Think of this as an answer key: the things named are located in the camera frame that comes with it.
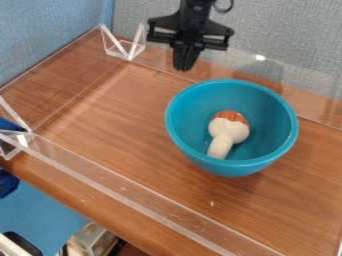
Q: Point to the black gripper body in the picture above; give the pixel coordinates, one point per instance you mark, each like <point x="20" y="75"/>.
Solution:
<point x="190" y="26"/>

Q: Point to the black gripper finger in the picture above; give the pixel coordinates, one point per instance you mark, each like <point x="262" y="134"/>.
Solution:
<point x="179" y="55"/>
<point x="194" y="50"/>

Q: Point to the white brown toy mushroom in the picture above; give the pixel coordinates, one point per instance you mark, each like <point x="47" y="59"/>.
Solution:
<point x="228" y="129"/>

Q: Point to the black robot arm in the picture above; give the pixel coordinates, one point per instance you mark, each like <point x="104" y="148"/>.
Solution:
<point x="199" y="5"/>

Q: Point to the blue plastic bowl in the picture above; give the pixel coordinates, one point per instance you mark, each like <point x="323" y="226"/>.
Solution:
<point x="274" y="125"/>

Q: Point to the clear acrylic back barrier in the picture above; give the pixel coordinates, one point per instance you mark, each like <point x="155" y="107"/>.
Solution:
<point x="313" y="91"/>

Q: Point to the clear acrylic barrier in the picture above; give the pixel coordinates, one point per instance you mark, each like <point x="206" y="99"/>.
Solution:
<point x="192" y="225"/>
<point x="313" y="91"/>

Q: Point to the blue clamp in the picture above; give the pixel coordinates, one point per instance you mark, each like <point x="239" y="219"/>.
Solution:
<point x="8" y="181"/>

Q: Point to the clear acrylic front barrier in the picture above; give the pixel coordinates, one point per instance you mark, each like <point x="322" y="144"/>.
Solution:
<point x="192" y="225"/>

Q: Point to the clear container under table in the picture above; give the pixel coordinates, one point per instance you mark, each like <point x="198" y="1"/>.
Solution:
<point x="91" y="241"/>

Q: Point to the black white object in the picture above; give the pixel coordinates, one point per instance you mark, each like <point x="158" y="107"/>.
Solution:
<point x="13" y="245"/>

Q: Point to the clear acrylic corner bracket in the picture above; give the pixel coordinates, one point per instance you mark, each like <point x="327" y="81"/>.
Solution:
<point x="121" y="48"/>

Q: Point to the clear acrylic left bracket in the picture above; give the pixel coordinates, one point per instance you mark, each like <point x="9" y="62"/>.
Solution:
<point x="15" y="131"/>

